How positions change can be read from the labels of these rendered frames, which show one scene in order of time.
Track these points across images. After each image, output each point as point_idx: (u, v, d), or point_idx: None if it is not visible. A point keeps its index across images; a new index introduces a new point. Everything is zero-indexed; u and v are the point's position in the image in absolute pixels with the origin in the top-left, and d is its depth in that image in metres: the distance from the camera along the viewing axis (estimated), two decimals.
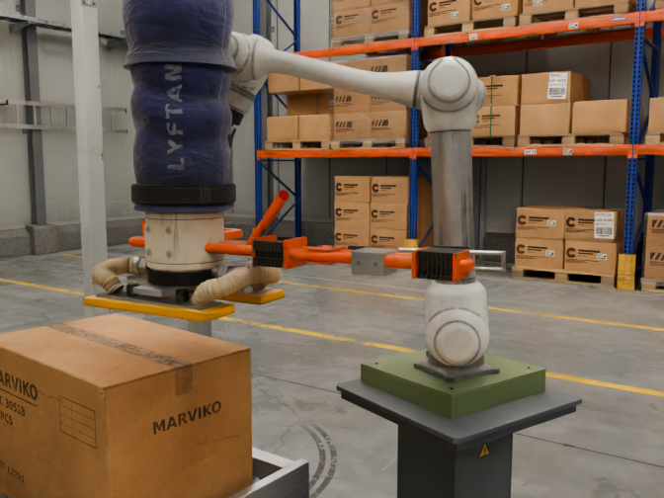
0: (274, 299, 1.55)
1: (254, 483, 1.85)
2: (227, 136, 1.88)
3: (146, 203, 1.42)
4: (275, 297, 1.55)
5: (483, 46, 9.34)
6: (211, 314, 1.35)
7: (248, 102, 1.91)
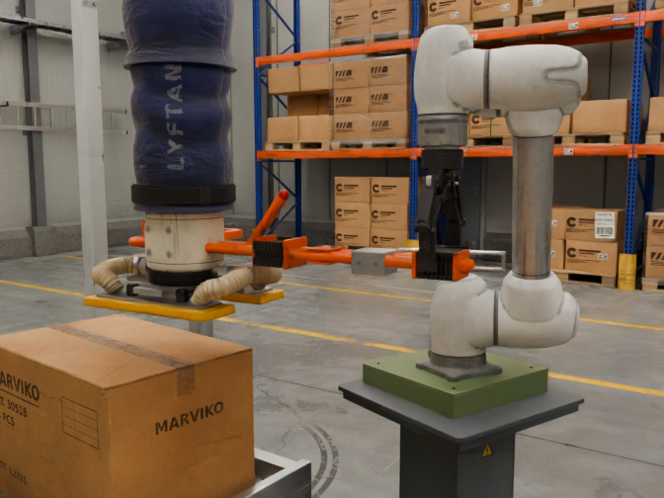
0: (274, 299, 1.55)
1: (256, 483, 1.85)
2: (456, 190, 1.30)
3: (146, 203, 1.42)
4: (275, 297, 1.55)
5: (483, 46, 9.34)
6: (211, 314, 1.35)
7: None
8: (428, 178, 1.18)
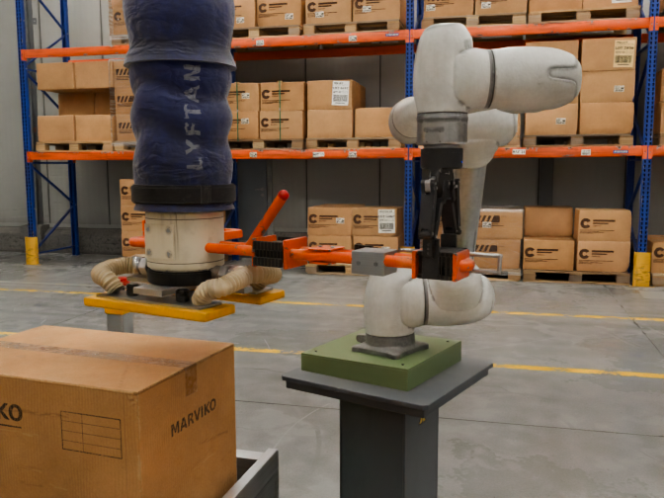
0: (274, 299, 1.55)
1: None
2: (456, 195, 1.29)
3: (146, 203, 1.42)
4: (275, 297, 1.55)
5: (265, 52, 9.67)
6: (211, 314, 1.35)
7: None
8: (427, 183, 1.17)
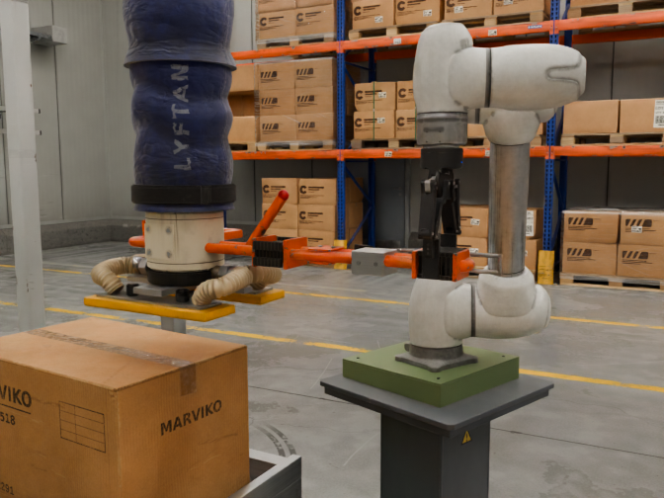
0: (274, 299, 1.55)
1: None
2: (456, 195, 1.29)
3: (146, 203, 1.42)
4: (275, 297, 1.55)
5: (405, 50, 9.58)
6: (211, 314, 1.35)
7: None
8: (427, 183, 1.17)
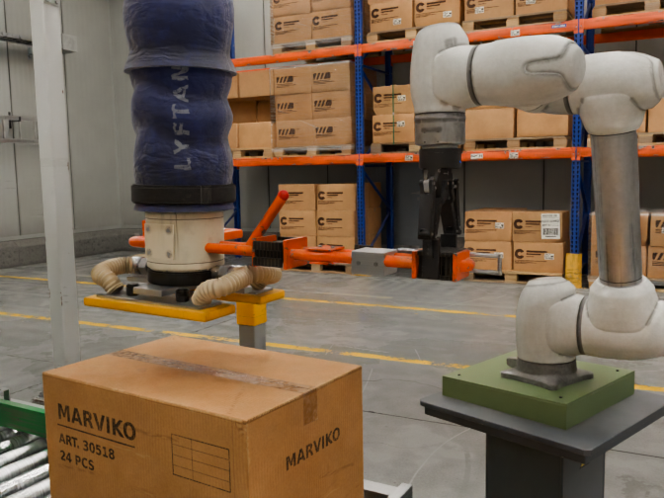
0: (274, 299, 1.55)
1: None
2: (455, 196, 1.29)
3: (146, 203, 1.42)
4: (275, 297, 1.55)
5: None
6: (211, 314, 1.35)
7: None
8: (425, 184, 1.17)
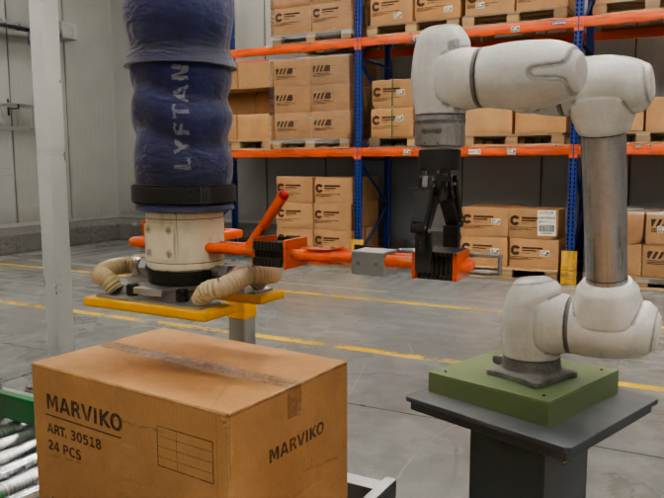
0: (274, 299, 1.55)
1: None
2: (455, 190, 1.30)
3: (146, 203, 1.42)
4: (275, 297, 1.55)
5: None
6: (211, 314, 1.35)
7: None
8: (424, 178, 1.17)
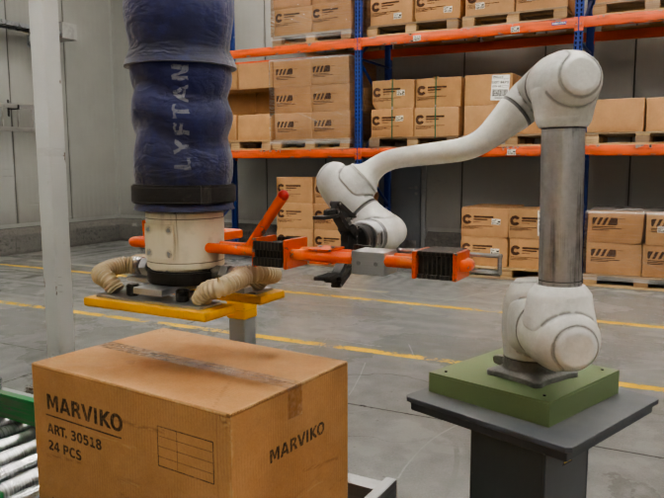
0: (274, 299, 1.55)
1: None
2: None
3: (146, 203, 1.42)
4: (275, 297, 1.55)
5: (423, 47, 9.44)
6: (211, 314, 1.35)
7: (374, 222, 1.72)
8: None
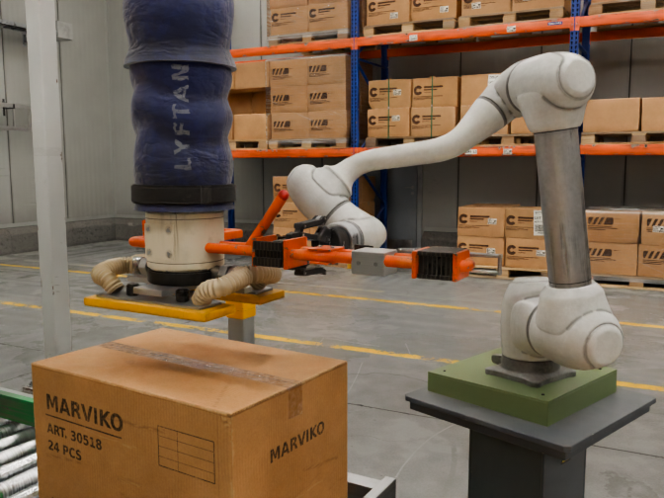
0: (274, 299, 1.55)
1: None
2: (312, 219, 1.49)
3: (146, 203, 1.42)
4: (275, 297, 1.55)
5: (419, 47, 9.45)
6: (211, 314, 1.35)
7: (350, 224, 1.59)
8: (320, 274, 1.53)
